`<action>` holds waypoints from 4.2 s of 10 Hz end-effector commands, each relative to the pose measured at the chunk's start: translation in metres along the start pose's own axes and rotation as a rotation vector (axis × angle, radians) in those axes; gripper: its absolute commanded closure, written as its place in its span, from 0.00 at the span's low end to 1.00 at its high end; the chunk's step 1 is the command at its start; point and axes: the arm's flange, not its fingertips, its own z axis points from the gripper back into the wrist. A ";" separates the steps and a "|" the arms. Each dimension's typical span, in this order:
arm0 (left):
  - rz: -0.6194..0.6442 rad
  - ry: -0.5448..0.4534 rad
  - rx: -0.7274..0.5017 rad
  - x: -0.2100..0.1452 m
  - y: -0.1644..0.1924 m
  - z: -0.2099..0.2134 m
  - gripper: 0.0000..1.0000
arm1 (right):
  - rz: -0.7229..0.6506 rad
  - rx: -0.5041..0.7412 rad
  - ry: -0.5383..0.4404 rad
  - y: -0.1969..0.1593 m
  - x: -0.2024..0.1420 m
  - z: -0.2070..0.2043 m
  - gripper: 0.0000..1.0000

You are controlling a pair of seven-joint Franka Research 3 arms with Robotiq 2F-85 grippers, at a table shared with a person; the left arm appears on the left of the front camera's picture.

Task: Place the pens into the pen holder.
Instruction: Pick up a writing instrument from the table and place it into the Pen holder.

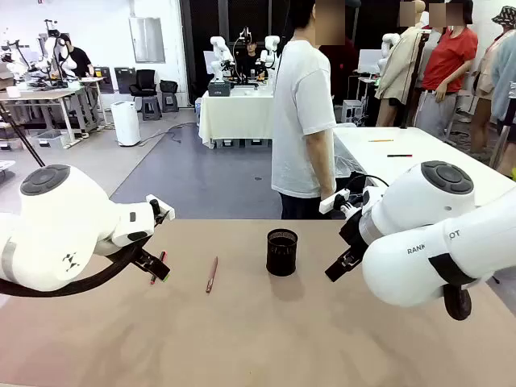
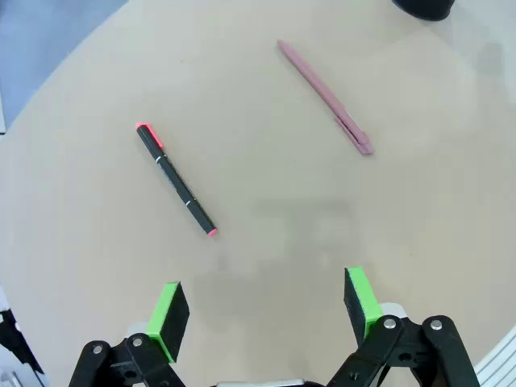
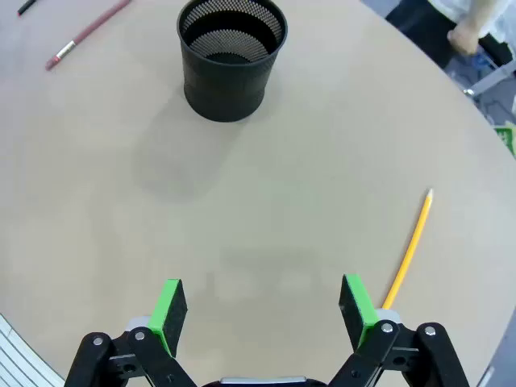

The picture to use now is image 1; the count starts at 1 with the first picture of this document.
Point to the mannequin with beige coat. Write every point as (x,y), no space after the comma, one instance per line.
(399,68)

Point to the black cabinet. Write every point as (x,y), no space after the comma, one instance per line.
(125,80)

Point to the person in red shirt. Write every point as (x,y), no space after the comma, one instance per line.
(447,60)

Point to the person's right forearm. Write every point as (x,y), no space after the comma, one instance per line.
(320,161)

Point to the metal wall panel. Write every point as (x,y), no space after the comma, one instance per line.
(147,40)

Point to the black mesh pen holder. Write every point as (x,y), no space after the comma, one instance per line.
(282,258)

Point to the grey work desk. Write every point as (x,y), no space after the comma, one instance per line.
(40,94)

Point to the white monitor screen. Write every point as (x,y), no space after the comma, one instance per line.
(369,60)

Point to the figure with bucket hat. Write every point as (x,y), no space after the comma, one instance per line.
(504,68)

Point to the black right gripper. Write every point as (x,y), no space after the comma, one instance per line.
(356,234)

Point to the white air purifier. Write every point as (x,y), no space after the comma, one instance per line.
(126,125)

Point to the grey plastic stool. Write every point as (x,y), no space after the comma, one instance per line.
(151,108)
(170,103)

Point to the table with white cloth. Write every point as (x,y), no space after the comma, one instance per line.
(238,117)

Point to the white computer case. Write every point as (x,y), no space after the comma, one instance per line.
(352,111)

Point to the black bag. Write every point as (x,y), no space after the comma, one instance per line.
(169,86)

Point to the person in white t-shirt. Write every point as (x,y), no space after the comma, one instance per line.
(298,121)

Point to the person in black shirt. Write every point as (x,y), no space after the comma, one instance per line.
(80,60)

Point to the yellow pencil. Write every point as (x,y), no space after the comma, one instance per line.
(381,140)

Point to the seated person in black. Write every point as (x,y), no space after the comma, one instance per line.
(253,60)

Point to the pink pen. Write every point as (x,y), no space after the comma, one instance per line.
(212,274)

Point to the white robot on desk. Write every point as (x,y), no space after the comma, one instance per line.
(12,56)
(52,48)

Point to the black tripod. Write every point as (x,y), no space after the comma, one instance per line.
(24,139)

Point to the cardboard box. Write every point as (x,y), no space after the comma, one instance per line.
(6,78)

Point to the black marker with pink cap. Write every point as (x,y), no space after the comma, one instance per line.
(163,256)

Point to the black office chair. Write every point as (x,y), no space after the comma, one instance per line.
(144,82)

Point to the white storage bin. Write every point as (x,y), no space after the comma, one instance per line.
(50,139)

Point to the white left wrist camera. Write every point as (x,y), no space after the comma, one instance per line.
(161,207)

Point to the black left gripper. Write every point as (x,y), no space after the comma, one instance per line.
(139,254)

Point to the person's right hand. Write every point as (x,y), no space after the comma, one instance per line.
(329,194)

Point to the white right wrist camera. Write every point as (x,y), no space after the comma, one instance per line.
(332,200)

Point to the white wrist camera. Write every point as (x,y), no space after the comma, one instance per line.
(161,207)
(332,200)

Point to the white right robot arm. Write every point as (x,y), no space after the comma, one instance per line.
(423,209)

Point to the black equipment box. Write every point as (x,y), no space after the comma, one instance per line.
(219,88)

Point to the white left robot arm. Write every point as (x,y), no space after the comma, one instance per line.
(60,225)

